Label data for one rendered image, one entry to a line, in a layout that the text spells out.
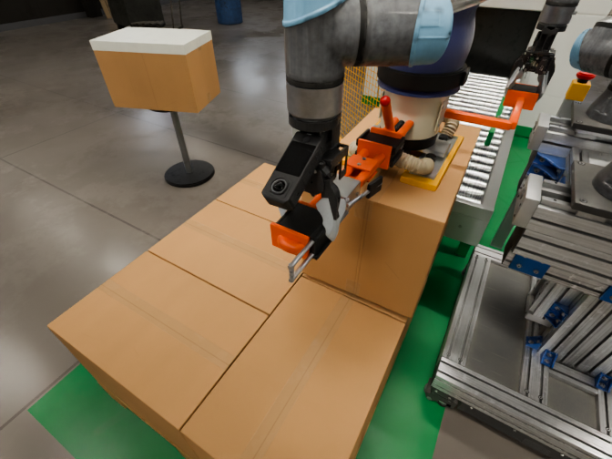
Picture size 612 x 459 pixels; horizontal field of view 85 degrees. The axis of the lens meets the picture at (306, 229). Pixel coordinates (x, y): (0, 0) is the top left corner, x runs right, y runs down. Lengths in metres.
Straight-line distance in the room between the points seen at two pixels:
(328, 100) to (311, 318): 0.81
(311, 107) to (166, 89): 2.03
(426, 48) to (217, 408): 0.93
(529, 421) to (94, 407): 1.68
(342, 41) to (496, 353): 1.42
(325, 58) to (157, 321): 1.00
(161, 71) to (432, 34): 2.08
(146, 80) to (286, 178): 2.09
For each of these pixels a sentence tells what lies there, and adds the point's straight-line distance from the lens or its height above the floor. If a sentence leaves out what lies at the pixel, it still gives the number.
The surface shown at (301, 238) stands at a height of 1.12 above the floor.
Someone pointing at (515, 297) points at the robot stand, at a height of 0.21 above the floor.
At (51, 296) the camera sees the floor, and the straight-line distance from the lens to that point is 2.33.
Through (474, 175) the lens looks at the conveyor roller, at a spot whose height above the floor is 0.54.
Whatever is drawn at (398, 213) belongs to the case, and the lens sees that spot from 0.88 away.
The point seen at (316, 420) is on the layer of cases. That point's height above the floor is 0.54.
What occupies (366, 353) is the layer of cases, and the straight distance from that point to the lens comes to 1.08.
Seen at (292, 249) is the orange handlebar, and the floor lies 1.10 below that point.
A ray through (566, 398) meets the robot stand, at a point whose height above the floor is 0.21.
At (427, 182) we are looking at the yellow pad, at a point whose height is 0.99.
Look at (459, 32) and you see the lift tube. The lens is 0.94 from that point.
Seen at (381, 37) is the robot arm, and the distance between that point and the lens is 0.44.
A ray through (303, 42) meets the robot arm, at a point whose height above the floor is 1.39.
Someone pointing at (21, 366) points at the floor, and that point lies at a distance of 2.11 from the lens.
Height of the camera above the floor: 1.48
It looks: 41 degrees down
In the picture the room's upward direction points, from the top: straight up
